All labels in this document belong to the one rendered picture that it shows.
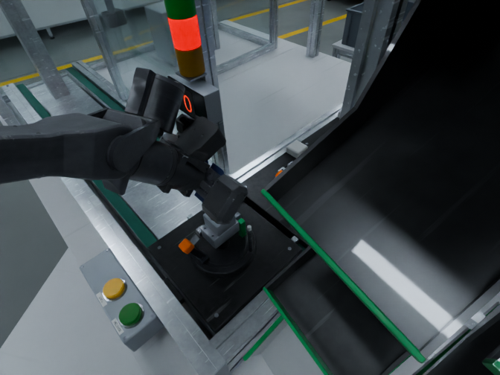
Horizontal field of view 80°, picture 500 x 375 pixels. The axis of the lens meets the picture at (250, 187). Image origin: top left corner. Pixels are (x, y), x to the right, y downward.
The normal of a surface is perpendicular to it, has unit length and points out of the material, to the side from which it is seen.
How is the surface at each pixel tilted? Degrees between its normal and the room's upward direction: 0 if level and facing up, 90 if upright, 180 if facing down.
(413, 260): 25
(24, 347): 0
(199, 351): 0
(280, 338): 45
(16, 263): 0
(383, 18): 90
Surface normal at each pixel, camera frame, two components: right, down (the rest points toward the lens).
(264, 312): -0.04, -0.68
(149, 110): 0.21, 0.05
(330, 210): -0.39, -0.44
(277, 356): -0.62, -0.18
